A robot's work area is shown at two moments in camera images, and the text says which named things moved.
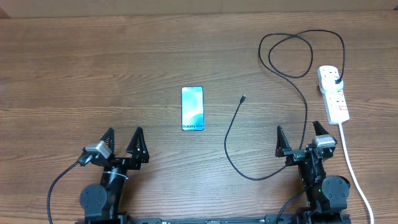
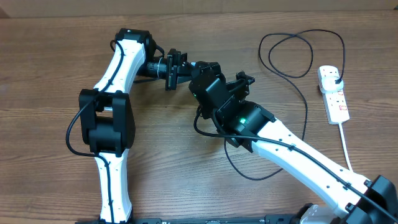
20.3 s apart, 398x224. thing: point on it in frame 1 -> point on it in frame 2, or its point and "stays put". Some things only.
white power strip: (334, 102) stays put
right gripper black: (296, 154) -> (216, 69)
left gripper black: (134, 162) -> (179, 71)
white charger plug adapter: (328, 84) stays put
